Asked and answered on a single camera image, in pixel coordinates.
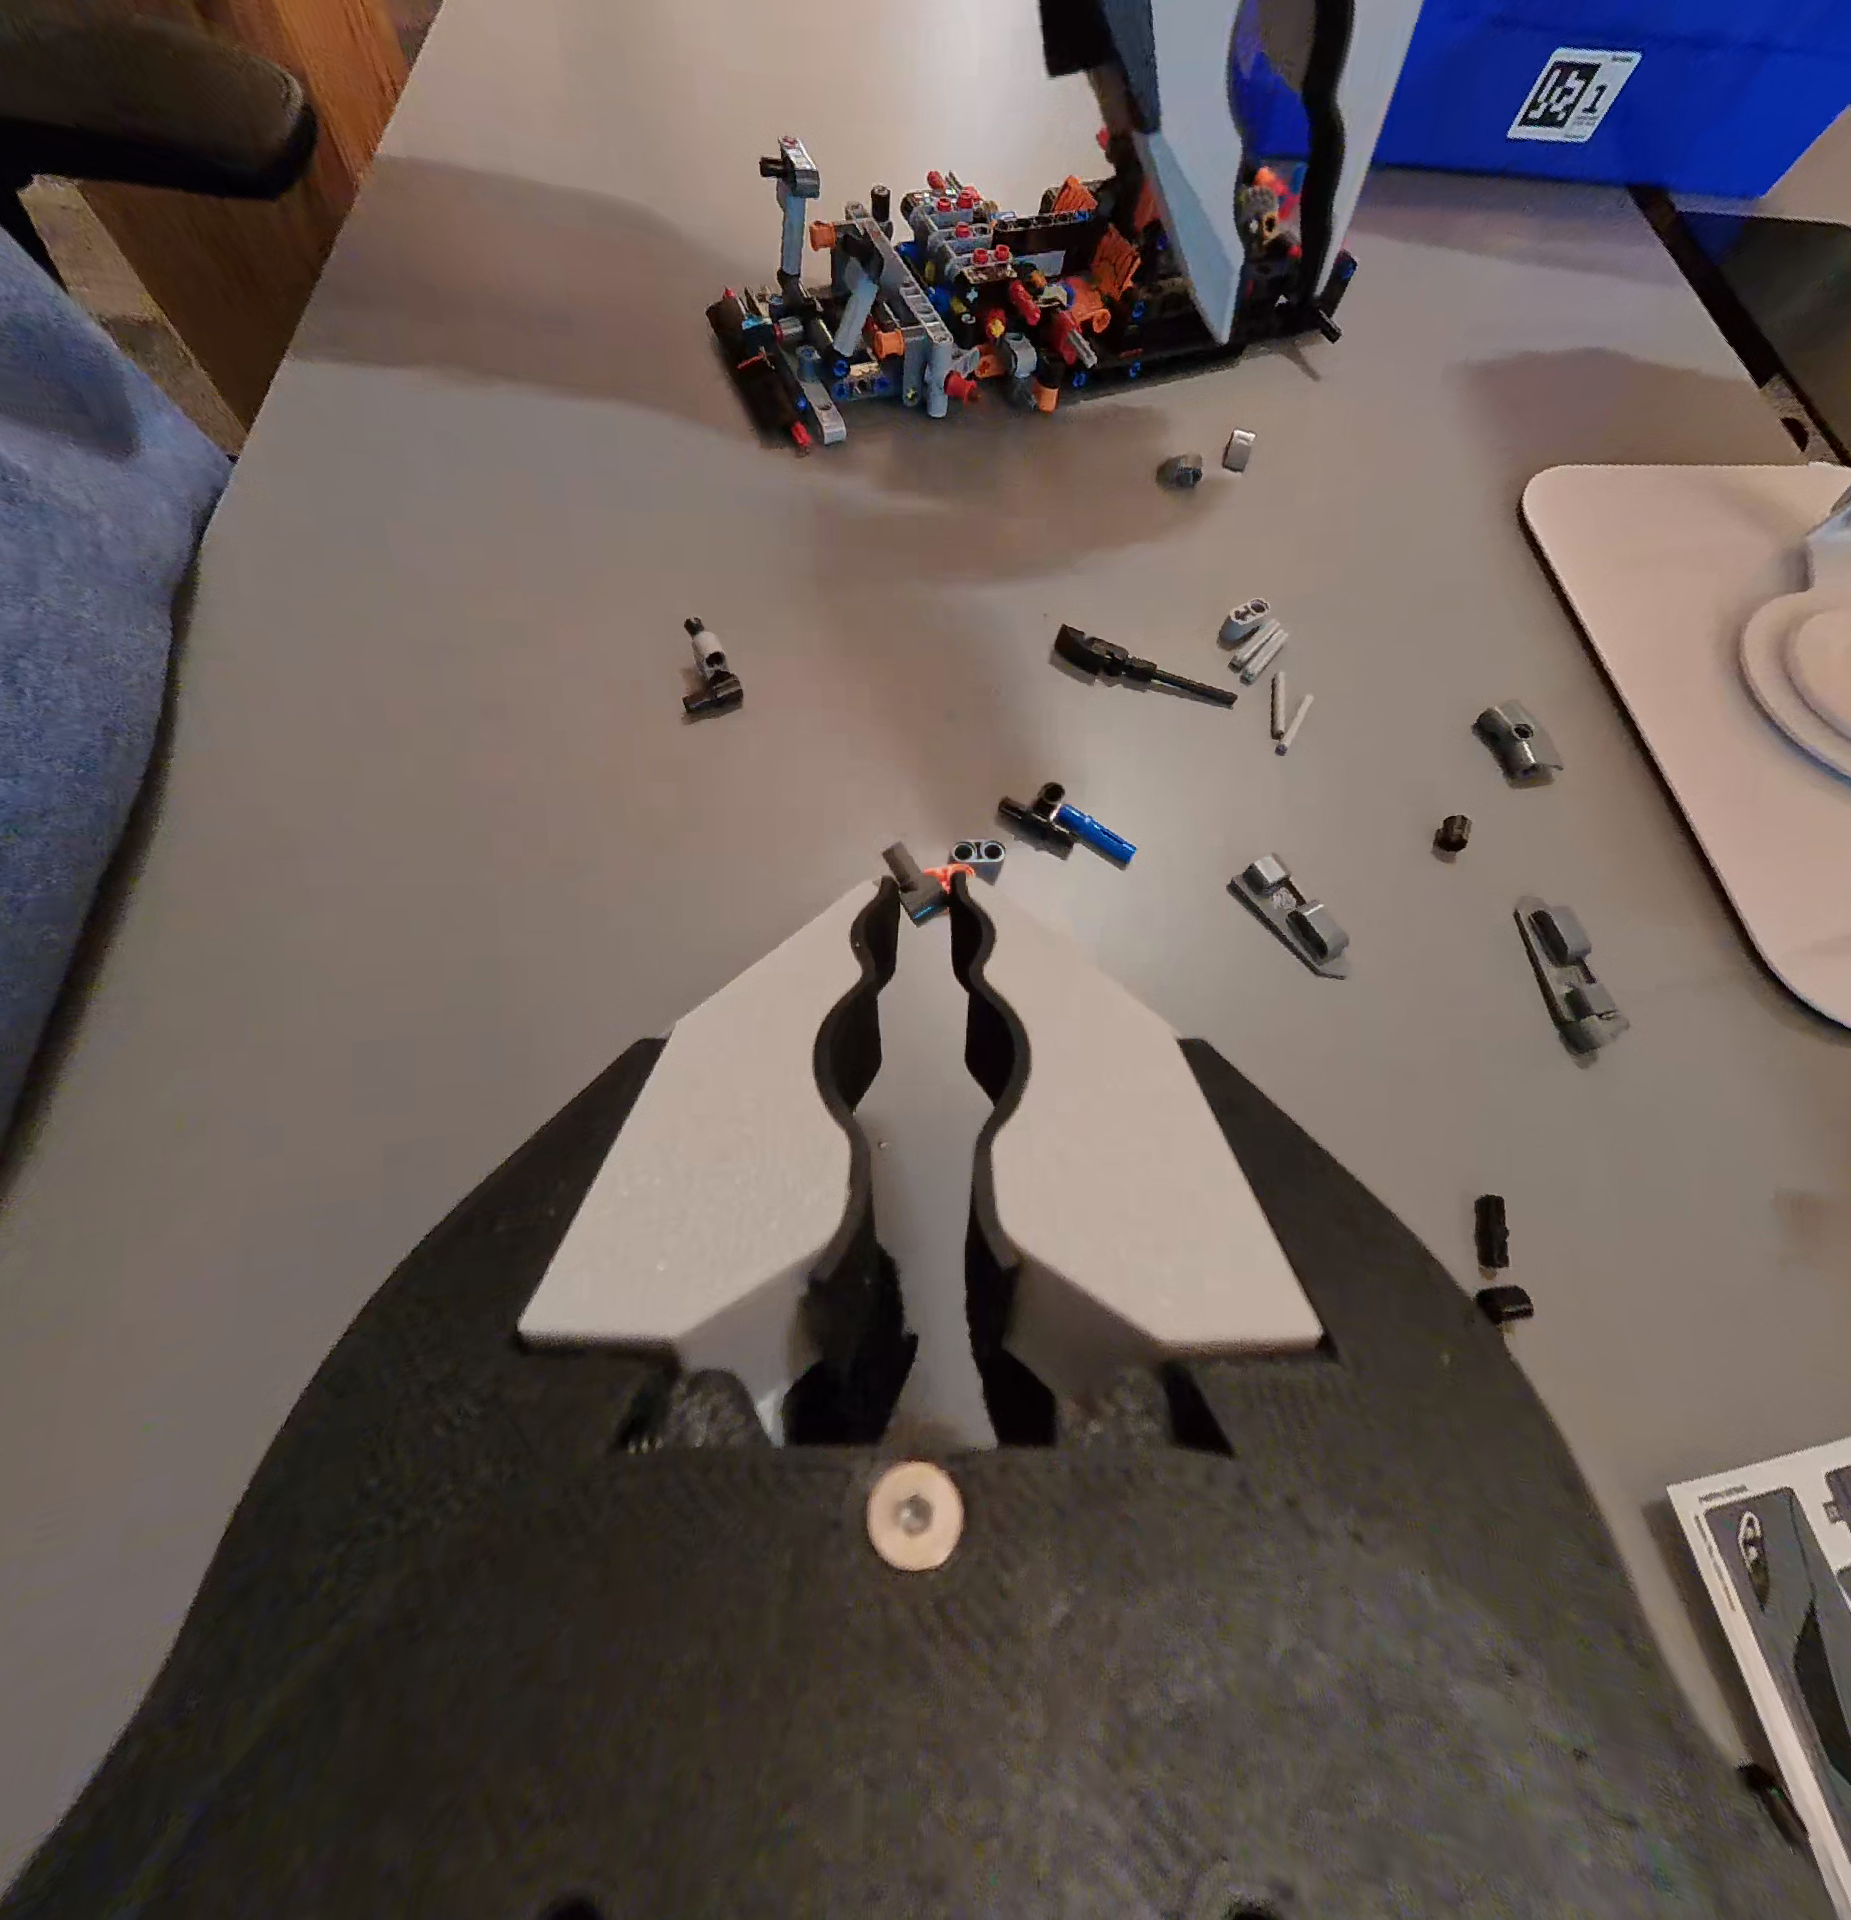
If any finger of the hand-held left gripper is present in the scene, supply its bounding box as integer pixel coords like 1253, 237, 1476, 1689
1302, 0, 1430, 321
1092, 0, 1246, 347

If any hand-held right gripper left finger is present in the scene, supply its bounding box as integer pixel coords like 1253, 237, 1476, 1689
519, 875, 919, 1446

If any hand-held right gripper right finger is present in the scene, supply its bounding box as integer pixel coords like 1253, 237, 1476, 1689
943, 870, 1331, 1446

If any multicoloured lego car chassis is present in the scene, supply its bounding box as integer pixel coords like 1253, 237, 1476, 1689
706, 132, 1348, 451

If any dark grey lego plate assembly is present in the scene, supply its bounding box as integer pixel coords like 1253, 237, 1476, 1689
1230, 857, 1353, 981

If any black lego axle assembly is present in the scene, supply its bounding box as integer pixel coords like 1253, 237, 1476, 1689
1053, 623, 1241, 710

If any grey curved lego panel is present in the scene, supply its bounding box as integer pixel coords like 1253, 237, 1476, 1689
1476, 703, 1561, 787

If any lego sticker sheet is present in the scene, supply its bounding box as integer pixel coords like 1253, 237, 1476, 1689
1668, 1432, 1851, 1920

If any blue storage bin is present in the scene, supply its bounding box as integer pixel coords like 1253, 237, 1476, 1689
1230, 0, 1851, 203

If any black connector with blue pin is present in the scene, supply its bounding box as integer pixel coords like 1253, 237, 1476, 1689
995, 787, 1141, 870

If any long dark grey plate assembly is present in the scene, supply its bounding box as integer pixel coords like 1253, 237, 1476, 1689
1514, 898, 1634, 1056

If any white desk stand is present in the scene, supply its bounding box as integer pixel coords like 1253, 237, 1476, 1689
1518, 456, 1851, 1039

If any wooden cabinet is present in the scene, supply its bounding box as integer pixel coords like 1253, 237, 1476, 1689
23, 0, 444, 451

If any black chair armrest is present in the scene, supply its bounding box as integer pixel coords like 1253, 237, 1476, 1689
0, 16, 320, 203

